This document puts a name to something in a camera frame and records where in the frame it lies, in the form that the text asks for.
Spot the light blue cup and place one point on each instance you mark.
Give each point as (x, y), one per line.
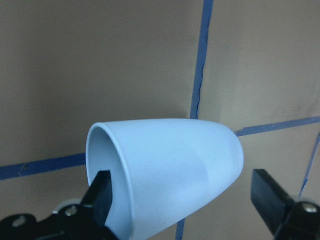
(162, 170)

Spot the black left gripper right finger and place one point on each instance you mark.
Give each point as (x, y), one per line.
(272, 203)

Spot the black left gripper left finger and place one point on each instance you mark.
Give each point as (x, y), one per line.
(98, 198)

